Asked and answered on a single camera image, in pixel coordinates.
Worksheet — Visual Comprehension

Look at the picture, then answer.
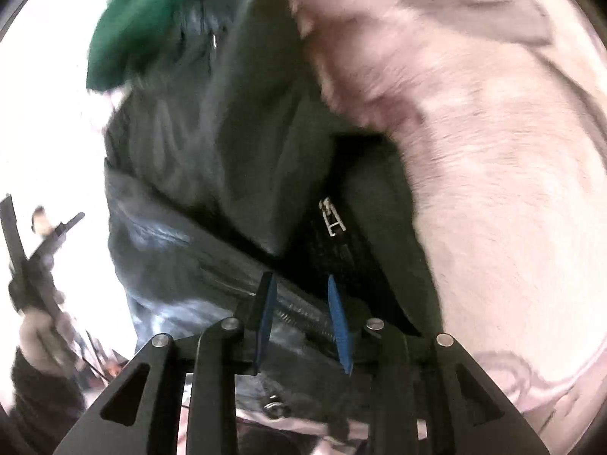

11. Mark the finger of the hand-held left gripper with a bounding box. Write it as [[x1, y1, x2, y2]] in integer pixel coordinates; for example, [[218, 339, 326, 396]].
[[26, 212, 86, 268], [0, 194, 28, 271]]

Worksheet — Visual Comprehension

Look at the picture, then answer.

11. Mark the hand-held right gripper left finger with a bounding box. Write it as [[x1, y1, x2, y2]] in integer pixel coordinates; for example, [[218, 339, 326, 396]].
[[53, 272, 278, 455]]

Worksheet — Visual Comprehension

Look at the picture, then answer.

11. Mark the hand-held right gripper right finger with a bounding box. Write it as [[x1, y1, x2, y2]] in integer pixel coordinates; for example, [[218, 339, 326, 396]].
[[327, 274, 552, 455]]

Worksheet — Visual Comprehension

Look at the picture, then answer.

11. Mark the black jacket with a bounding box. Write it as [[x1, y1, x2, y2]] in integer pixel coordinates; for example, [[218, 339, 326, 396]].
[[102, 0, 442, 419]]

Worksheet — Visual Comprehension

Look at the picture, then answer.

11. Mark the person's left forearm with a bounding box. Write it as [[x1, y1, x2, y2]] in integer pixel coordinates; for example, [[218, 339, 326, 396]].
[[0, 346, 88, 455]]

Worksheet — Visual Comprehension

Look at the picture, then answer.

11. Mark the person's left hand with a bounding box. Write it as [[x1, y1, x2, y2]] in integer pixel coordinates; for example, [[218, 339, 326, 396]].
[[18, 294, 79, 376]]

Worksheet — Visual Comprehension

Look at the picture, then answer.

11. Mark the pink printed blanket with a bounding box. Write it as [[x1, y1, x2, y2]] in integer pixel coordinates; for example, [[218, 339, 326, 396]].
[[237, 0, 607, 455]]

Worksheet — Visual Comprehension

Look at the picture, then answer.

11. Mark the green garment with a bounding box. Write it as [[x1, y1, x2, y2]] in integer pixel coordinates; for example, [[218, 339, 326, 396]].
[[85, 0, 244, 94]]

